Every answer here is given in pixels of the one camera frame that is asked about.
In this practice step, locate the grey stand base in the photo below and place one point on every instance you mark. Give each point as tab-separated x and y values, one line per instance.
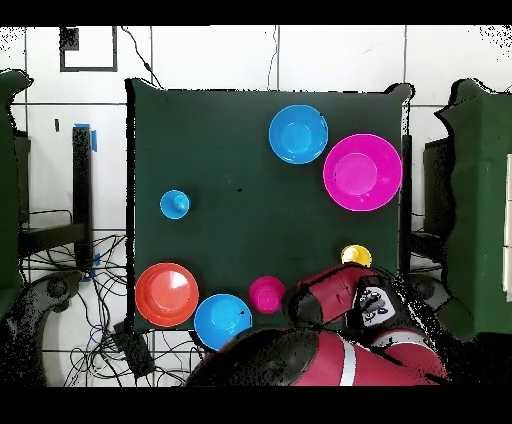
56	288

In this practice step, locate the large orange-red plastic bowl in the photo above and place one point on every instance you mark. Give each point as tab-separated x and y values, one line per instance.
166	294

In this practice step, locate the blue plastic cup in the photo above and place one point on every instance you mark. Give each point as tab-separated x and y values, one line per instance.
174	204

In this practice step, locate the black square floor frame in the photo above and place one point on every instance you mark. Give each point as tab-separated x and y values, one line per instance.
68	40

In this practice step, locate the blue plastic bowl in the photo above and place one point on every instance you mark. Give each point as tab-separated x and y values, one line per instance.
220	320
298	134

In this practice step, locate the dark green table cloth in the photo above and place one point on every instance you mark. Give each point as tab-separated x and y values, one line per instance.
224	152

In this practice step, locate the blue tape strip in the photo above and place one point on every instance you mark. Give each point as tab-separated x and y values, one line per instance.
94	142

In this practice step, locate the yellow plastic cup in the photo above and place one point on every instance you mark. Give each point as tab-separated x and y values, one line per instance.
356	255

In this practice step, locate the black power adapter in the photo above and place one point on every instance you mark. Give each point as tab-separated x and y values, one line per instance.
134	352

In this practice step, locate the green-clothed side table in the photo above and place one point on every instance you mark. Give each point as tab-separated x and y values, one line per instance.
8	180
480	200

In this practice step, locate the small magenta plastic bowl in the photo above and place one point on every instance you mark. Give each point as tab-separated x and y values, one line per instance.
266	296

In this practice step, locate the large pink plastic bowl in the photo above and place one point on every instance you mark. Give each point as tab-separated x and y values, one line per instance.
362	172

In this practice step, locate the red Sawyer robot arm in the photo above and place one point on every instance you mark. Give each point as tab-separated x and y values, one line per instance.
332	292

